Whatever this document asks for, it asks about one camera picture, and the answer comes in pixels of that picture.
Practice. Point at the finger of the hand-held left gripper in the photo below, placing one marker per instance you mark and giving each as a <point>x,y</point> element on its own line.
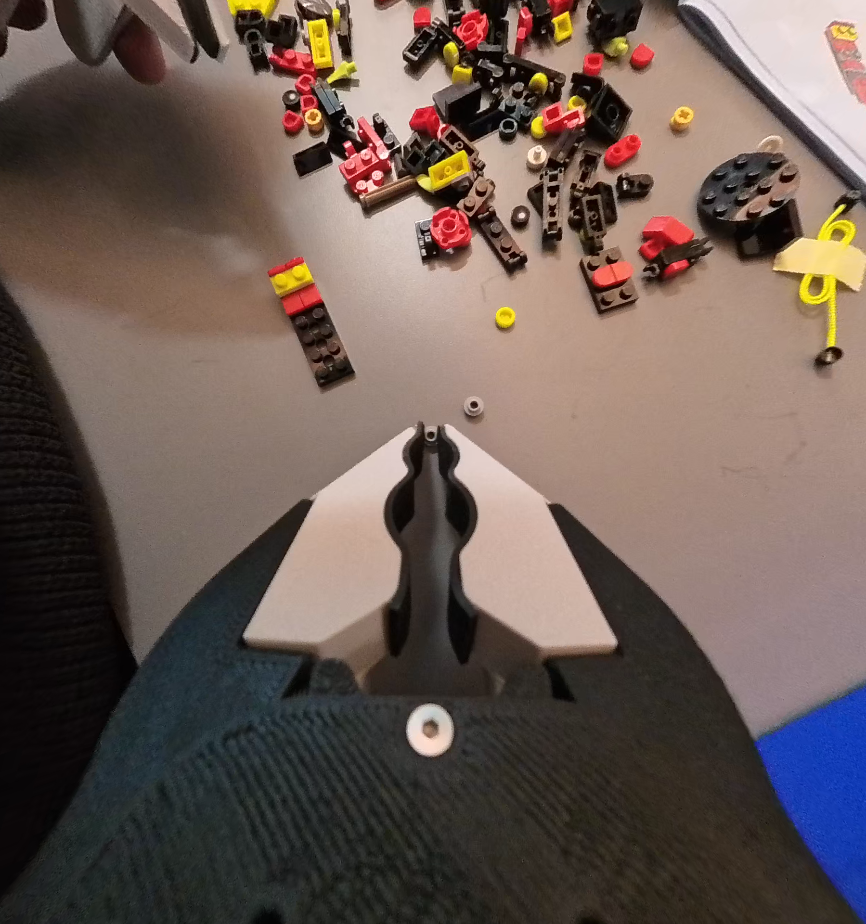
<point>169,21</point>

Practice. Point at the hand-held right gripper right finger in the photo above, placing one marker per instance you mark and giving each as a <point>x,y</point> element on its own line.
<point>534,577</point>

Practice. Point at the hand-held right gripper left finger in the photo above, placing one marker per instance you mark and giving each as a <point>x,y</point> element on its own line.
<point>317,577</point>

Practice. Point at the red yellow black lego assembly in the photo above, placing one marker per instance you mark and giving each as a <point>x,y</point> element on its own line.
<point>317,339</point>

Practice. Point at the pile of lego pieces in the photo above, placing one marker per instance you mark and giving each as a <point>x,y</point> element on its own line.
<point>451,224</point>

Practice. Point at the small yellow round lego piece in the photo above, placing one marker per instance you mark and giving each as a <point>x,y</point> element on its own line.
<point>505,317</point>

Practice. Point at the black round lego plate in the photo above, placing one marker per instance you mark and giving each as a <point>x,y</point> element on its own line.
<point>743,191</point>

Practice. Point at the person's left hand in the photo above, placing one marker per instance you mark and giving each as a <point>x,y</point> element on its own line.
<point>142,50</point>

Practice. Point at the person's black knit sweater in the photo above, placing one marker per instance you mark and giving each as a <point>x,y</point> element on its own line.
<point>21,577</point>

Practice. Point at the blue plastic container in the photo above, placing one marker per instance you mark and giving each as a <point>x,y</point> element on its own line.
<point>830,794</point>

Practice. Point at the instruction booklet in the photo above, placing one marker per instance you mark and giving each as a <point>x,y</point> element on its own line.
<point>779,58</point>

